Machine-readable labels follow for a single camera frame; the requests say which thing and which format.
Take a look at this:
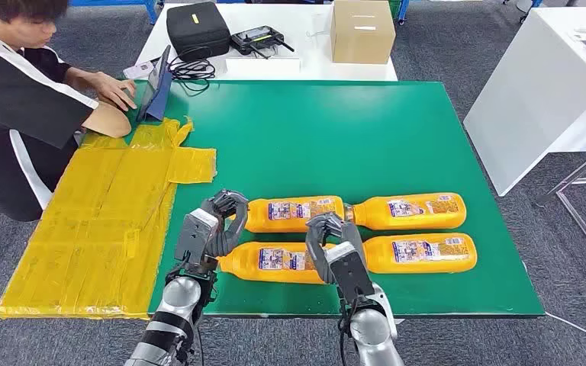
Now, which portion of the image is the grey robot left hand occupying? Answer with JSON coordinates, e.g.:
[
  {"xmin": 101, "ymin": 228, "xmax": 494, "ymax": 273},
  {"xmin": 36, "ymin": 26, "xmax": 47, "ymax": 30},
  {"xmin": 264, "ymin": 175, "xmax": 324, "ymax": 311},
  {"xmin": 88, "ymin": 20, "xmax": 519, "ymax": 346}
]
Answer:
[{"xmin": 199, "ymin": 189, "xmax": 250, "ymax": 258}]

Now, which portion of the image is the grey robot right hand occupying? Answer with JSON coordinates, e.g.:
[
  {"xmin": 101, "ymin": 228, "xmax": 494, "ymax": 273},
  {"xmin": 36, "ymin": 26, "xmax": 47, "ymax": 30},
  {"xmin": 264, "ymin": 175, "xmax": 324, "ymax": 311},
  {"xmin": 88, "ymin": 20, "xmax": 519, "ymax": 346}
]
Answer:
[{"xmin": 305, "ymin": 212, "xmax": 367, "ymax": 285}]

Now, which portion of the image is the orange detergent bottle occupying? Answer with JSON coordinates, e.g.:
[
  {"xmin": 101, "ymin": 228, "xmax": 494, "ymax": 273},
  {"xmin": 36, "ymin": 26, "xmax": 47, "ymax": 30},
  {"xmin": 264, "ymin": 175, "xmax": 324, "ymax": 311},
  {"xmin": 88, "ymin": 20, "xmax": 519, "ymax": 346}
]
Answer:
[
  {"xmin": 217, "ymin": 241, "xmax": 336, "ymax": 284},
  {"xmin": 344, "ymin": 192, "xmax": 468, "ymax": 231},
  {"xmin": 230, "ymin": 195, "xmax": 346, "ymax": 234},
  {"xmin": 362, "ymin": 233, "xmax": 478, "ymax": 275}
]

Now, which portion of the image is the green table mat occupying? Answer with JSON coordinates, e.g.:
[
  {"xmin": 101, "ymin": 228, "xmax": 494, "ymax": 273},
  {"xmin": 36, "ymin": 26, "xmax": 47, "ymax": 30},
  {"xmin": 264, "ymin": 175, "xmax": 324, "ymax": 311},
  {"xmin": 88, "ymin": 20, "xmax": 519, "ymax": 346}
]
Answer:
[{"xmin": 88, "ymin": 79, "xmax": 546, "ymax": 319}]

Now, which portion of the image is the yellow taped cardboard sheet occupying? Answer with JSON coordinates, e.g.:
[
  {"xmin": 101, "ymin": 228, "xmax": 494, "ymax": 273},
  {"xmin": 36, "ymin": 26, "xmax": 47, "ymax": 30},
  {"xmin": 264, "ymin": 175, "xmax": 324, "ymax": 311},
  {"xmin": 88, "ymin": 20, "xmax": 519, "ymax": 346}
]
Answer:
[{"xmin": 0, "ymin": 117, "xmax": 218, "ymax": 321}]

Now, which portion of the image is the tablet in blue case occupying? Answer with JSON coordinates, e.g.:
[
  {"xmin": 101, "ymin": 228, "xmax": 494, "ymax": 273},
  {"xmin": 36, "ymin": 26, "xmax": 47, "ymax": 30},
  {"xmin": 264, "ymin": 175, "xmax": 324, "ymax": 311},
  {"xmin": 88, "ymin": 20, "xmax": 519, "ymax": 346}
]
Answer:
[{"xmin": 136, "ymin": 44, "xmax": 174, "ymax": 123}]

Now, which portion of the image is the flat white box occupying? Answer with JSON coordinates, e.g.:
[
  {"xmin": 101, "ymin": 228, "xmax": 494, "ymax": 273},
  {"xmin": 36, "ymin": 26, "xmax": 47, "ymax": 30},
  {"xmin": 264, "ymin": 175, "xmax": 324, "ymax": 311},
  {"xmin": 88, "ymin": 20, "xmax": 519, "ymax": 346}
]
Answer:
[{"xmin": 224, "ymin": 54, "xmax": 303, "ymax": 77}]

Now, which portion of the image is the brown cardboard box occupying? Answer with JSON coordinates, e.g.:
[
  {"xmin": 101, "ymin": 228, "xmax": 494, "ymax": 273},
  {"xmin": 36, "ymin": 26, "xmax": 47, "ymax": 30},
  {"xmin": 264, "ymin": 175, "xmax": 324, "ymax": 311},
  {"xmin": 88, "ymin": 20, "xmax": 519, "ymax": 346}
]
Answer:
[{"xmin": 330, "ymin": 0, "xmax": 397, "ymax": 65}]

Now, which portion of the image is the black remote controller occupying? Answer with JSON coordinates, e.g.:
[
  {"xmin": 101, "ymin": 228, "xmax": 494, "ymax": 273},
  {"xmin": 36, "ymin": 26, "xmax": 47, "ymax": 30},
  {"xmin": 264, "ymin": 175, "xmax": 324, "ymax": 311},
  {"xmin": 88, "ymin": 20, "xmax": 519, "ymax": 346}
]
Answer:
[{"xmin": 230, "ymin": 25, "xmax": 295, "ymax": 59}]

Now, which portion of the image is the black zipped carry case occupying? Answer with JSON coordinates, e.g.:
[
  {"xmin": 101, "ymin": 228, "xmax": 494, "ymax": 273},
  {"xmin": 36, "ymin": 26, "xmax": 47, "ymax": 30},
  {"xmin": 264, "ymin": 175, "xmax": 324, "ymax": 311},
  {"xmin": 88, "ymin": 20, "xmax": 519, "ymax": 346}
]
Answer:
[{"xmin": 166, "ymin": 1, "xmax": 232, "ymax": 63}]

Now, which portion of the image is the white side table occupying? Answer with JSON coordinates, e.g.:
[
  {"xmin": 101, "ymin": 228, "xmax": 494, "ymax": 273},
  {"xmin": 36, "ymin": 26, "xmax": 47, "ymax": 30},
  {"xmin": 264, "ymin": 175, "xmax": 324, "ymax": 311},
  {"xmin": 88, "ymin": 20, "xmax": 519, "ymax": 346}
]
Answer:
[{"xmin": 463, "ymin": 5, "xmax": 586, "ymax": 197}]

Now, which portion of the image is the person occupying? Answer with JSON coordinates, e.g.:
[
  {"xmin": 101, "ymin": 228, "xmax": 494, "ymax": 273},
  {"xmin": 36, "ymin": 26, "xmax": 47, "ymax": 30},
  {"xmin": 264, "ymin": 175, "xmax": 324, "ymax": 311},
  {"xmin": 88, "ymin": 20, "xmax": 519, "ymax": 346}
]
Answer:
[{"xmin": 0, "ymin": 0, "xmax": 138, "ymax": 222}]

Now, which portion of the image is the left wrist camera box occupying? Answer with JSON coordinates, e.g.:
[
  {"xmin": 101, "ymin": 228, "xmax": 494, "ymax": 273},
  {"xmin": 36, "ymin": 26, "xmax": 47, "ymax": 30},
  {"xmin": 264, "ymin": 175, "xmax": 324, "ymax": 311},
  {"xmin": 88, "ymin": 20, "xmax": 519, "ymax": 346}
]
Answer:
[{"xmin": 174, "ymin": 207, "xmax": 219, "ymax": 264}]

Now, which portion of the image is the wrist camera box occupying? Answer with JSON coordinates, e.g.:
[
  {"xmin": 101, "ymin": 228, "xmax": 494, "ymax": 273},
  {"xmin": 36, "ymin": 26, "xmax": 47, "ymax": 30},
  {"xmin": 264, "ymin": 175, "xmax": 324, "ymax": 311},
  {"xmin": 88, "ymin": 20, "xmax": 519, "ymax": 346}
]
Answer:
[
  {"xmin": 324, "ymin": 241, "xmax": 375, "ymax": 304},
  {"xmin": 174, "ymin": 207, "xmax": 219, "ymax": 264}
]

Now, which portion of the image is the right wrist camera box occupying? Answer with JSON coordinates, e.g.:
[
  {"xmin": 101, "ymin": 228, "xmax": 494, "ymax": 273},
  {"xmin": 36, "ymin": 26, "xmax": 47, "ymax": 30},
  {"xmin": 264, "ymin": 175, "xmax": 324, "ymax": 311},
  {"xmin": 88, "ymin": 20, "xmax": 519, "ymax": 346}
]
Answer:
[{"xmin": 324, "ymin": 241, "xmax": 375, "ymax": 304}]

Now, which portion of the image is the black coiled cable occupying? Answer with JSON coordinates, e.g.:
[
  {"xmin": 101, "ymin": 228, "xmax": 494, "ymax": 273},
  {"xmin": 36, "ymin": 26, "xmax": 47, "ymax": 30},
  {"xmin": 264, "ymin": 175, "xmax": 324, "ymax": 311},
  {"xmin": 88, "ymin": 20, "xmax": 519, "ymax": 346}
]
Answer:
[{"xmin": 167, "ymin": 46, "xmax": 217, "ymax": 97}]

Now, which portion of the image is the grey metal table frame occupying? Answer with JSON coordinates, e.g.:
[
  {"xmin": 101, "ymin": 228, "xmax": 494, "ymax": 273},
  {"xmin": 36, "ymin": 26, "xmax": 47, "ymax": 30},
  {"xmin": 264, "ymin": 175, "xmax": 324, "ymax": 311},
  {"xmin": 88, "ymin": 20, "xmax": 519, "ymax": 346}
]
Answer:
[{"xmin": 533, "ymin": 141, "xmax": 586, "ymax": 279}]

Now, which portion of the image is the white floor cable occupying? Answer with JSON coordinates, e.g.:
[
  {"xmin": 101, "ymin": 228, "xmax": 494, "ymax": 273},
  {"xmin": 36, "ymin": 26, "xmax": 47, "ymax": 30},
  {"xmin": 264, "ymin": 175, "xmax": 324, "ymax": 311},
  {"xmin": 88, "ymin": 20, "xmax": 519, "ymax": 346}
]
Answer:
[{"xmin": 523, "ymin": 260, "xmax": 586, "ymax": 339}]

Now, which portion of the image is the blue metal frame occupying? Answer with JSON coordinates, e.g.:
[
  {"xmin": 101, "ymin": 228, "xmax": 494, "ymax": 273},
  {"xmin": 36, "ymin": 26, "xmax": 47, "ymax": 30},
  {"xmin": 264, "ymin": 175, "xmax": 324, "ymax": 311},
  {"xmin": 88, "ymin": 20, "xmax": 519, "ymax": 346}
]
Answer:
[{"xmin": 69, "ymin": 0, "xmax": 160, "ymax": 25}]

